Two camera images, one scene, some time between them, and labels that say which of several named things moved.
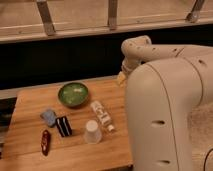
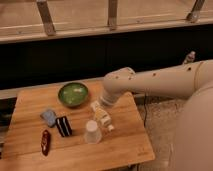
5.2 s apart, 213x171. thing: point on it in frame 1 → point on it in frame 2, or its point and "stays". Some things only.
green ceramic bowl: (73, 94) stays
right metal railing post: (194, 15) stays
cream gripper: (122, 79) → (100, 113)
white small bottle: (104, 118) stays
